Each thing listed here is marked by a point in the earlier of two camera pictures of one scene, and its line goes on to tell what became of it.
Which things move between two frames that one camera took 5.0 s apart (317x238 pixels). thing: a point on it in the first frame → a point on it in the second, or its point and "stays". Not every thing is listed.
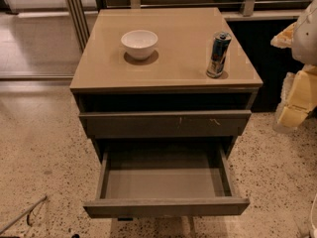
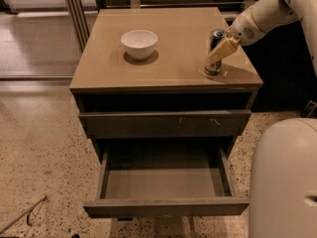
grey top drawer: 162,124 stays
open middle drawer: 164,181 stays
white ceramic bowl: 140,44 stays
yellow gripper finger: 298,98 → 248,27
